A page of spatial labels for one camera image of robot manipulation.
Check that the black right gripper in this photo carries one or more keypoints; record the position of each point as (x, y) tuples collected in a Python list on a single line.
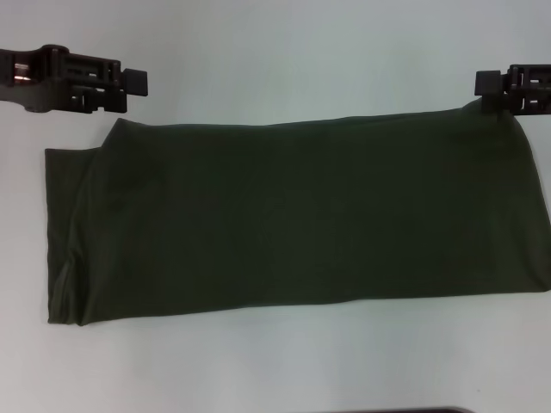
[(544, 88)]

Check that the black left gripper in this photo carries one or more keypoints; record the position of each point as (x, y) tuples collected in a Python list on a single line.
[(34, 81)]

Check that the dark green FREE! t-shirt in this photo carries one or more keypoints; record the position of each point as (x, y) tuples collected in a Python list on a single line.
[(280, 215)]

